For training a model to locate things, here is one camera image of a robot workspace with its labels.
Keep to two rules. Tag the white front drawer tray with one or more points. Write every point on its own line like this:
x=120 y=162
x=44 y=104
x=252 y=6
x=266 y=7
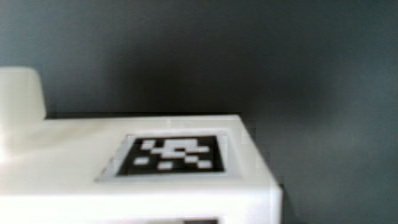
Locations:
x=156 y=170

